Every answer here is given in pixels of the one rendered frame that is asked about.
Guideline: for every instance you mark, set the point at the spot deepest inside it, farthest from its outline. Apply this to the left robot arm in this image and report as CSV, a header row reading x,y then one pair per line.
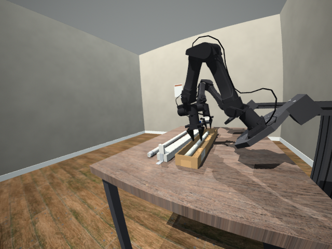
x,y
232,104

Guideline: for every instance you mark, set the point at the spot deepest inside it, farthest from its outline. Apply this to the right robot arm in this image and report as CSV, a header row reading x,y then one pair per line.
x,y
207,85

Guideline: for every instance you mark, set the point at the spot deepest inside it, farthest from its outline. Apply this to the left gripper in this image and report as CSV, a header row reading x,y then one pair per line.
x,y
195,124

